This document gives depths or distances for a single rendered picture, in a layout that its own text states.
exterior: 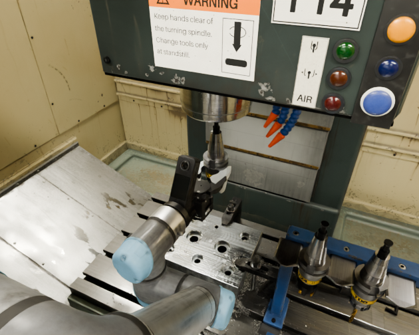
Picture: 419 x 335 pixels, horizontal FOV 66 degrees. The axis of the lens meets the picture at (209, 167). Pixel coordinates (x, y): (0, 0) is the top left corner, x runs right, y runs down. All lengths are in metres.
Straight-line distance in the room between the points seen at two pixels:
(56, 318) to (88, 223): 1.26
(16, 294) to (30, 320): 0.04
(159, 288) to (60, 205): 1.02
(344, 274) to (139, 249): 0.41
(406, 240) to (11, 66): 1.93
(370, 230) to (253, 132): 0.86
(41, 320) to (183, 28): 0.37
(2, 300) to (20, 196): 1.32
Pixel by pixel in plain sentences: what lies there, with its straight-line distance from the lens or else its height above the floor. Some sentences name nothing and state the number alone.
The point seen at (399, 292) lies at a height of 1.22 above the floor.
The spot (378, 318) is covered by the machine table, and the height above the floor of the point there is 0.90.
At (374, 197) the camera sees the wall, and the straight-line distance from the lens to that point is 1.80.
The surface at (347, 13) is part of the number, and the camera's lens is 0.41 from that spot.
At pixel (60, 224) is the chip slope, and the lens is 1.57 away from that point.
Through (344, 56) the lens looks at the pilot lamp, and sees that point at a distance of 0.41.
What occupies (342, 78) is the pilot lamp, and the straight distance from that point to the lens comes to 0.42.
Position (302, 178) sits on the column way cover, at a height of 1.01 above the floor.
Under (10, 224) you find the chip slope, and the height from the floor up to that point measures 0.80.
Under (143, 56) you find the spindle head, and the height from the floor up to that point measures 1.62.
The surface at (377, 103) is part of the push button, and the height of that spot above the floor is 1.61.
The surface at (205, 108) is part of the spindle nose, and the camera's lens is 0.65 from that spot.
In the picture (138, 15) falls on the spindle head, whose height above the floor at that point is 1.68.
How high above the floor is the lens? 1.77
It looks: 36 degrees down
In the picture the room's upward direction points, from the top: straight up
